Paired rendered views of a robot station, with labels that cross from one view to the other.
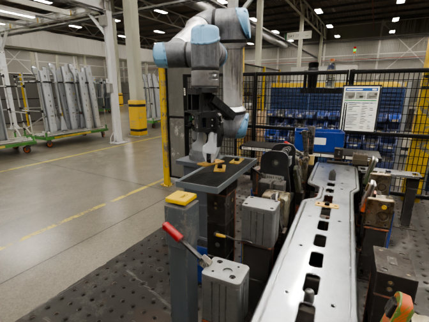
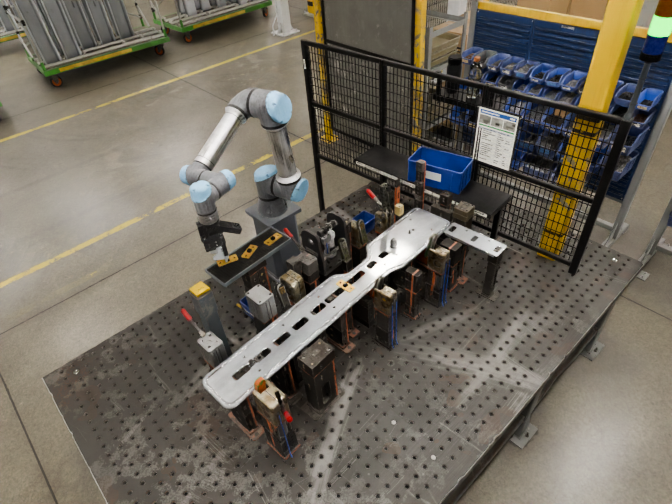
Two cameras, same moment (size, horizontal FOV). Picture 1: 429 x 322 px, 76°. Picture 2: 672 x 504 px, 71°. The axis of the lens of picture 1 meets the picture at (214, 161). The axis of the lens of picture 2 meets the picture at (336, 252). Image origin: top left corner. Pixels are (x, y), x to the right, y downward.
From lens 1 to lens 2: 1.46 m
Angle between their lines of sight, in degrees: 32
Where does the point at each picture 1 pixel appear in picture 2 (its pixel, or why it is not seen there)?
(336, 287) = (272, 360)
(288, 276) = (253, 348)
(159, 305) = not seen: hidden behind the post
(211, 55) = (203, 208)
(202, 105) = (206, 234)
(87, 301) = (174, 319)
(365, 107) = (501, 138)
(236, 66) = (278, 145)
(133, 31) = not seen: outside the picture
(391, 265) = (310, 355)
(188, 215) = (201, 302)
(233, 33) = (266, 122)
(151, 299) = not seen: hidden behind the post
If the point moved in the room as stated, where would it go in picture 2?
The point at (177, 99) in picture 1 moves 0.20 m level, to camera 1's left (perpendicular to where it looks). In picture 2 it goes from (335, 16) to (314, 16)
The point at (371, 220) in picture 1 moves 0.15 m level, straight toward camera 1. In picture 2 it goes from (378, 305) to (351, 324)
